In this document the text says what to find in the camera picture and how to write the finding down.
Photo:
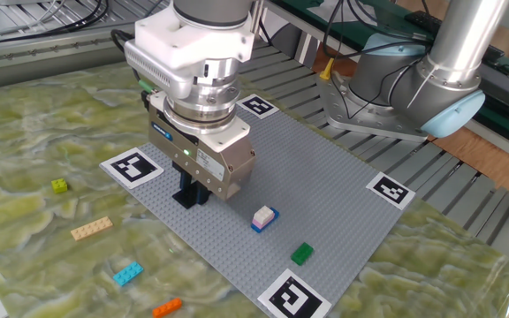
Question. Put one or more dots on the black Lego plate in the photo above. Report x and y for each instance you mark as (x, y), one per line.
(186, 203)

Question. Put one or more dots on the green marble slab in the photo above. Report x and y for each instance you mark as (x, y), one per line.
(435, 274)

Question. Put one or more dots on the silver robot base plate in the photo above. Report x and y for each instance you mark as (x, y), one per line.
(351, 119)

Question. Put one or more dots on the silver Schunk gripper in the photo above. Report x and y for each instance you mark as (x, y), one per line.
(234, 170)

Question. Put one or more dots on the white Lego brick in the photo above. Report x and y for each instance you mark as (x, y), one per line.
(263, 214)

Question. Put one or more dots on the large spiral fiducial marker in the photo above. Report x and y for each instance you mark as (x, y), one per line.
(294, 296)

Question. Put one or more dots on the grey aluminium side rail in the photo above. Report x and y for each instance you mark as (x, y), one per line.
(38, 62)

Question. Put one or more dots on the dark green Lego brick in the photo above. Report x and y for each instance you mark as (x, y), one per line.
(302, 254)

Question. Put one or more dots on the pink Lego plate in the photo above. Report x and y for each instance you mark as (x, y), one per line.
(259, 225)

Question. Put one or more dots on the tan Lego plate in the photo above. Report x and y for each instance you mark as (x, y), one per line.
(91, 228)

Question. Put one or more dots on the blue Lego brick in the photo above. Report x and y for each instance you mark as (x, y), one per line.
(274, 216)

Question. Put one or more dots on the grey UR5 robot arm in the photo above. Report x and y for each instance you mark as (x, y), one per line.
(458, 44)

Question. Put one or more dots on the large blocky fiducial marker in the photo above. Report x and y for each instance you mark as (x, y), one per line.
(131, 167)

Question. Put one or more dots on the small fiducial marker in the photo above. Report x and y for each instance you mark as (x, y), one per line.
(259, 106)
(390, 190)

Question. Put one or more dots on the orange Lego brick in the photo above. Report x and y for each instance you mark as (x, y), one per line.
(167, 308)

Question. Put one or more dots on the cyan Lego plate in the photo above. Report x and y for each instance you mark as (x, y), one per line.
(128, 273)

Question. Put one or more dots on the yellow plastic clip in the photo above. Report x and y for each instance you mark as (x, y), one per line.
(327, 70)

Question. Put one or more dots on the white zip tie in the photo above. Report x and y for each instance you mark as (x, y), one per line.
(420, 88)

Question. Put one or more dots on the clear plastic bag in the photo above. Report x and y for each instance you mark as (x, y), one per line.
(345, 13)

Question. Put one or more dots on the grey Lego baseplate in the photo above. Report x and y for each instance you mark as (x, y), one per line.
(303, 168)

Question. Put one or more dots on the lime green Lego brick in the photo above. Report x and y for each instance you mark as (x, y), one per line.
(59, 186)

